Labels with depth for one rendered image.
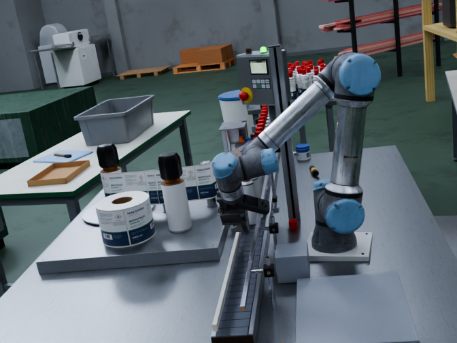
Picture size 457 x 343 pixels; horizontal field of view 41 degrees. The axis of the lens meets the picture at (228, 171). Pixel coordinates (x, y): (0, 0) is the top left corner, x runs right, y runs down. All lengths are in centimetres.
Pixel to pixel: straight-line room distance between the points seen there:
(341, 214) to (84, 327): 83
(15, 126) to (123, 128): 343
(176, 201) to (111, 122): 203
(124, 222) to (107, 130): 208
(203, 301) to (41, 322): 50
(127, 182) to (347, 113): 106
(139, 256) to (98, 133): 219
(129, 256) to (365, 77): 102
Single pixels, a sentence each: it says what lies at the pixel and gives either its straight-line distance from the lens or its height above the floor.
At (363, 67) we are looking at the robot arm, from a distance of 178.
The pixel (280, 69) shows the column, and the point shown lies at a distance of 220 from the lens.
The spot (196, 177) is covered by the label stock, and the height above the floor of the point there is 102.
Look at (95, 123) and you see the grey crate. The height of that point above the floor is 96.
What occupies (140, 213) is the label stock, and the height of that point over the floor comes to 99.
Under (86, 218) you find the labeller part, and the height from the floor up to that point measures 89.
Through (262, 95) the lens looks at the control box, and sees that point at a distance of 225.
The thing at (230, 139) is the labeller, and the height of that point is 108.
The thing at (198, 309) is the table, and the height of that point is 83.
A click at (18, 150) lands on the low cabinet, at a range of 755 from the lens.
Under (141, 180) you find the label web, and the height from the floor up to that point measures 103.
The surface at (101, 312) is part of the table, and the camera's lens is 195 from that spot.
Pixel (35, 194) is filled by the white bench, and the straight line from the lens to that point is 349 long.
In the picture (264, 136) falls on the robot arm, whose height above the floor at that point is 126.
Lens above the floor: 173
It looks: 17 degrees down
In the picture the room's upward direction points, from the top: 8 degrees counter-clockwise
